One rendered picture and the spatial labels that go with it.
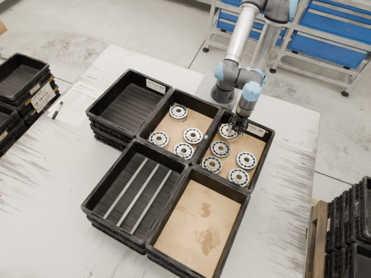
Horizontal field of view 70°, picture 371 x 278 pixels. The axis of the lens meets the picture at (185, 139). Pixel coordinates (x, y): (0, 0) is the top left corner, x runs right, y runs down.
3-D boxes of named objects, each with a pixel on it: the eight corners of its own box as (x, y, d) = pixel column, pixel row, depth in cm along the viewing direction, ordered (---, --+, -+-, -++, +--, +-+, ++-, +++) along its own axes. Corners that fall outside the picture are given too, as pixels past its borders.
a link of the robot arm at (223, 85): (218, 74, 162) (223, 55, 151) (239, 80, 160) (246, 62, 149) (213, 86, 155) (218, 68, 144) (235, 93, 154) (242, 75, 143)
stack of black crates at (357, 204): (326, 202, 203) (364, 174, 166) (366, 217, 199) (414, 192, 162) (323, 253, 181) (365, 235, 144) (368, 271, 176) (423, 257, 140)
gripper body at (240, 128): (227, 131, 130) (233, 116, 120) (232, 119, 135) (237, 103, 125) (242, 137, 129) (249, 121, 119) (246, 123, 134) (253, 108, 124)
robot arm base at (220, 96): (212, 84, 171) (215, 71, 163) (235, 89, 170) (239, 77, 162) (208, 100, 162) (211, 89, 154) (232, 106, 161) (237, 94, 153)
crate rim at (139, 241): (134, 139, 129) (134, 137, 127) (189, 166, 123) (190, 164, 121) (79, 209, 107) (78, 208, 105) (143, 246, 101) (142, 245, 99)
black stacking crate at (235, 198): (187, 176, 131) (190, 165, 121) (244, 204, 125) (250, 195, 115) (144, 252, 109) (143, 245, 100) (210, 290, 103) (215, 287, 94)
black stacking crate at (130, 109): (130, 83, 164) (128, 68, 155) (172, 101, 158) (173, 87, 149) (89, 126, 142) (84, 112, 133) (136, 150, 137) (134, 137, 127)
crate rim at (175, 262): (189, 166, 123) (190, 164, 121) (250, 196, 117) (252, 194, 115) (143, 247, 101) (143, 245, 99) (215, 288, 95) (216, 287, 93)
